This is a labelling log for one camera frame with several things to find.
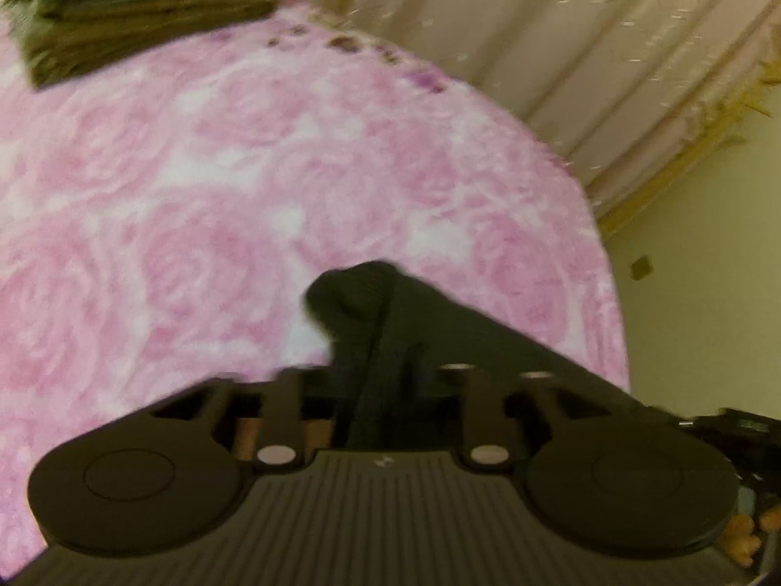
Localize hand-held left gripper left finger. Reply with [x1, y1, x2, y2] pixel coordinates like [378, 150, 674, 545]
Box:
[146, 368, 334, 472]

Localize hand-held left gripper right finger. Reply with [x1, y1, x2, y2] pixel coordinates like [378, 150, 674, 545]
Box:
[439, 365, 573, 472]

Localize black pants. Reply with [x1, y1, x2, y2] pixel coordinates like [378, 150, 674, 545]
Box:
[303, 260, 678, 454]

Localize person's right hand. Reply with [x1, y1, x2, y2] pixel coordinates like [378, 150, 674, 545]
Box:
[720, 502, 781, 568]

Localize pink floral blanket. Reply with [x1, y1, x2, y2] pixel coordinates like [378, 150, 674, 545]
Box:
[0, 0, 631, 565]

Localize beige curtain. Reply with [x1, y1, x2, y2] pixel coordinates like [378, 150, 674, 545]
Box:
[287, 0, 781, 239]

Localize folded olive garment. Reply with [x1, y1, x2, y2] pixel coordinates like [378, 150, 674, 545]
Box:
[9, 0, 290, 91]

